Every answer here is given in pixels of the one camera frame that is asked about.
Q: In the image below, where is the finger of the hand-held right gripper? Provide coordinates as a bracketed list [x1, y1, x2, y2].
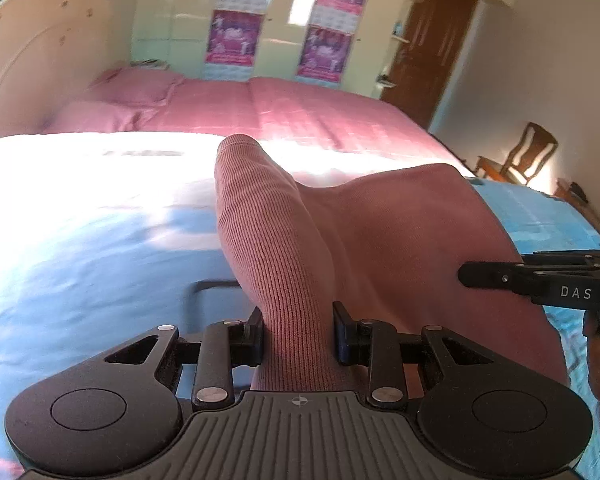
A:
[458, 260, 542, 302]

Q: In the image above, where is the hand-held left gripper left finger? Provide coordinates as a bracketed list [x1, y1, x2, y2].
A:
[102, 305, 266, 413]

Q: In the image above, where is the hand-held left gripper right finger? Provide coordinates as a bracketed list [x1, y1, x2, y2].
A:
[332, 301, 493, 406]

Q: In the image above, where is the pink ribbed sweater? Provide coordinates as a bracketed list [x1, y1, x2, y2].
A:
[214, 134, 568, 396]

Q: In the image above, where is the wooden chair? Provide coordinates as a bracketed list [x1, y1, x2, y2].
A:
[475, 121, 560, 186]

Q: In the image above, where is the light blue bed sheet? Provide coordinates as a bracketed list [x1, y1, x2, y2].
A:
[0, 132, 600, 466]

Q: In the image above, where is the brown wooden door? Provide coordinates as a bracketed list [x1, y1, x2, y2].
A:
[379, 0, 481, 132]

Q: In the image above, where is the pink bedspread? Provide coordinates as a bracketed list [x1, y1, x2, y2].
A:
[40, 67, 477, 179]

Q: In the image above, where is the pink pillow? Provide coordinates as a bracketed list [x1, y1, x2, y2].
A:
[86, 67, 187, 107]
[44, 100, 162, 134]

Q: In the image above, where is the pile of books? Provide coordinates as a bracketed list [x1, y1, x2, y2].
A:
[129, 58, 172, 72]

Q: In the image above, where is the cream glossy wardrobe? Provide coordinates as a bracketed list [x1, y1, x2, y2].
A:
[130, 0, 526, 102]

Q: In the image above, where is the cream rounded headboard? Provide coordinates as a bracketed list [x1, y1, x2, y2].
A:
[0, 0, 114, 139]

